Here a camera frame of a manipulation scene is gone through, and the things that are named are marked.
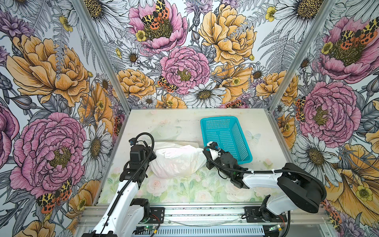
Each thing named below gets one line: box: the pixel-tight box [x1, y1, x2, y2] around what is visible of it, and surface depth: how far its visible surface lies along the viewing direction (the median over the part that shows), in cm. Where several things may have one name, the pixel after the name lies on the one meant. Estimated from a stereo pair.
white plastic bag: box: [149, 141, 208, 180], surface depth 83 cm
